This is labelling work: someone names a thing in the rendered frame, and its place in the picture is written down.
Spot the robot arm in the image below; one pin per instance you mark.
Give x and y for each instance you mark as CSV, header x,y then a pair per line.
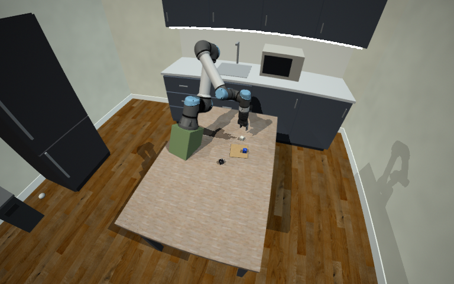
x,y
207,53

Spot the tan flat mat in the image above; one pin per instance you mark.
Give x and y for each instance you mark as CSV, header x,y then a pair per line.
x,y
237,151

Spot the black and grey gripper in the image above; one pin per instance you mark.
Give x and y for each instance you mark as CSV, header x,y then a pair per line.
x,y
243,116

